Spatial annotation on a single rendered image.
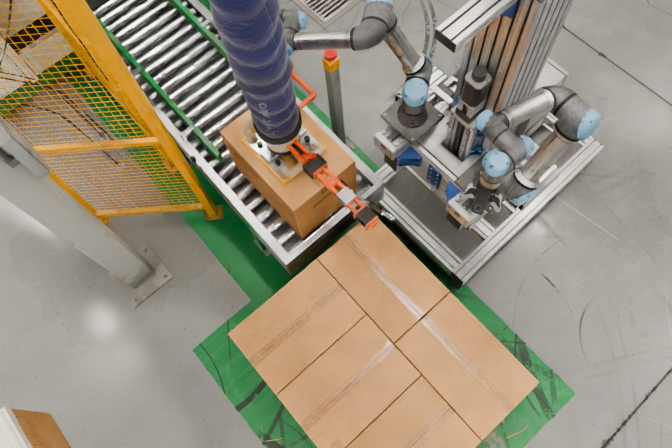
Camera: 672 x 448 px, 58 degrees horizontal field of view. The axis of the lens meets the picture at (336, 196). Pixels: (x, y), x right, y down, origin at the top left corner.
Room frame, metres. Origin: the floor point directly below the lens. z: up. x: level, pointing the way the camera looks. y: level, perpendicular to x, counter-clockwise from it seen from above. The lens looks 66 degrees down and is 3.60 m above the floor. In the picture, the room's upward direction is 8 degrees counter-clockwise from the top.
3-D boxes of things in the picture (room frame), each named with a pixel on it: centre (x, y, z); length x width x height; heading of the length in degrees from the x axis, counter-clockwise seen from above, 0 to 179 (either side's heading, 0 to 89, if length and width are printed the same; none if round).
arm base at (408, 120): (1.48, -0.43, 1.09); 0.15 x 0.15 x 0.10
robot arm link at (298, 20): (1.79, 0.08, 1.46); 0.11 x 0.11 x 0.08; 70
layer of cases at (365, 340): (0.43, -0.10, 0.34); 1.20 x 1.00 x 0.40; 34
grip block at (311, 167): (1.26, 0.08, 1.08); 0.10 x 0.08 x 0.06; 125
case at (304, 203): (1.46, 0.21, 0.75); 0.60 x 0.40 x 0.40; 34
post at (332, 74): (1.91, -0.07, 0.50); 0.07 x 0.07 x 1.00; 34
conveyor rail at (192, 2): (2.31, 0.40, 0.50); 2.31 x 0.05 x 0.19; 34
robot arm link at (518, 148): (0.90, -0.63, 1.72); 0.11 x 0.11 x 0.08; 30
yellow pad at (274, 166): (1.41, 0.30, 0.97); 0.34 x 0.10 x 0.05; 35
